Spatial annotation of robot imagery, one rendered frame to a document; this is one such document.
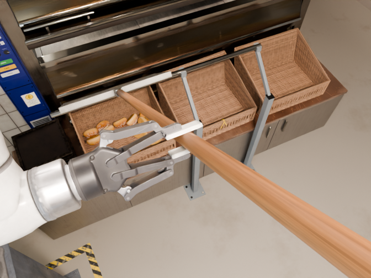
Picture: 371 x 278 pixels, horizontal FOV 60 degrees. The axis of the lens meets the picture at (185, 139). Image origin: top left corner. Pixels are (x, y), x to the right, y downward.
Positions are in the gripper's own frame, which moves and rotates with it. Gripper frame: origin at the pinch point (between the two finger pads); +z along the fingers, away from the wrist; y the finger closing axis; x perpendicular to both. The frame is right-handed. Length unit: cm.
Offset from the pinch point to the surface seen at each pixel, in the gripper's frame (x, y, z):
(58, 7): -123, -43, -11
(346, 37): -247, 42, 277
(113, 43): -144, -21, 11
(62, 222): -158, 79, -58
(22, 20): -123, -42, -28
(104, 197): -151, 71, -26
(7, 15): -123, -45, -34
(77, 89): -155, -1, -17
